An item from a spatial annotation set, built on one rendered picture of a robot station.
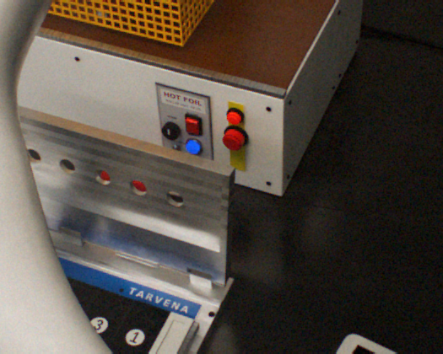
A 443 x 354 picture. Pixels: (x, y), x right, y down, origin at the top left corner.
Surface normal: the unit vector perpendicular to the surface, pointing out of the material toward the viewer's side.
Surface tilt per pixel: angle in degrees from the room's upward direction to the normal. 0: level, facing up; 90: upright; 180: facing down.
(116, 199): 81
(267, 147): 90
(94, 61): 90
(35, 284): 46
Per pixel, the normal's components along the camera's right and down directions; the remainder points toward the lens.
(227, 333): -0.04, -0.67
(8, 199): 0.74, -0.27
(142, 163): -0.40, 0.58
